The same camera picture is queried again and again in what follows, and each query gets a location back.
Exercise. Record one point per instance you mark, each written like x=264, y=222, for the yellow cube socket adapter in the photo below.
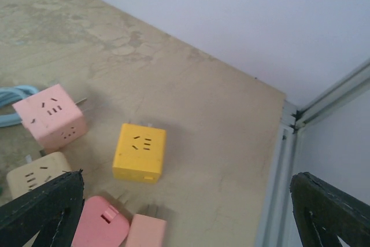
x=139, y=154

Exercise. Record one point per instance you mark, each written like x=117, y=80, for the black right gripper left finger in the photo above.
x=51, y=212

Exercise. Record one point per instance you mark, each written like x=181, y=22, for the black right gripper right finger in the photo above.
x=325, y=215

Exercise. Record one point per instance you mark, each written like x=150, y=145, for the pink cube socket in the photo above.
x=52, y=118

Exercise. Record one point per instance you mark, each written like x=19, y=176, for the light pink plug adapter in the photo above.
x=147, y=229

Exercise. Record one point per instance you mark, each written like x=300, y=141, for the right aluminium corner post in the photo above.
x=329, y=138

